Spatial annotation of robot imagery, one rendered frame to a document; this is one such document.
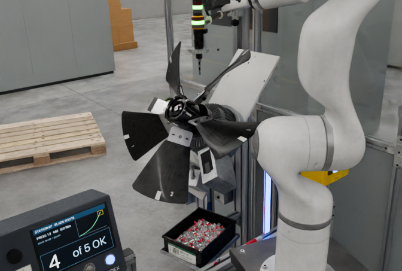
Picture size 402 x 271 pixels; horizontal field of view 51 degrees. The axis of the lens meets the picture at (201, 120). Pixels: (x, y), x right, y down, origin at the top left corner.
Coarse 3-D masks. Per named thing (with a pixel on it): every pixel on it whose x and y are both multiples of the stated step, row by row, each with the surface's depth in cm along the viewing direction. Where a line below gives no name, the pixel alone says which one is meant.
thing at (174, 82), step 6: (180, 42) 181; (180, 48) 179; (174, 54) 185; (174, 60) 183; (168, 66) 192; (174, 66) 182; (168, 72) 192; (174, 72) 181; (168, 78) 193; (174, 78) 182; (174, 84) 184; (180, 84) 173; (174, 90) 187
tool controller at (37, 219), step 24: (96, 192) 100; (24, 216) 92; (48, 216) 89; (72, 216) 91; (96, 216) 94; (0, 240) 83; (24, 240) 86; (48, 240) 88; (72, 240) 91; (96, 240) 94; (0, 264) 83; (24, 264) 86; (72, 264) 91; (96, 264) 95; (120, 264) 98
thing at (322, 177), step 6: (306, 174) 154; (312, 174) 151; (318, 174) 149; (324, 174) 148; (336, 174) 153; (342, 174) 156; (318, 180) 150; (324, 180) 149; (330, 180) 151; (336, 180) 154
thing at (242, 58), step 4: (244, 52) 164; (248, 52) 158; (240, 56) 162; (244, 56) 157; (248, 56) 153; (236, 60) 160; (240, 60) 155; (244, 60) 153; (232, 64) 160; (236, 64) 155; (240, 64) 152; (228, 68) 159; (232, 68) 155; (224, 72) 157; (220, 76) 157; (216, 80) 158; (208, 84) 162; (212, 84) 165; (208, 88) 164
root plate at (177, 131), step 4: (172, 128) 165; (176, 128) 165; (172, 132) 165; (176, 132) 165; (180, 132) 165; (184, 132) 165; (188, 132) 166; (168, 136) 164; (172, 136) 164; (176, 136) 164; (184, 136) 165; (188, 136) 165; (168, 140) 163; (172, 140) 164; (176, 140) 164; (180, 140) 164; (184, 140) 164; (188, 140) 165; (184, 144) 164; (188, 144) 164
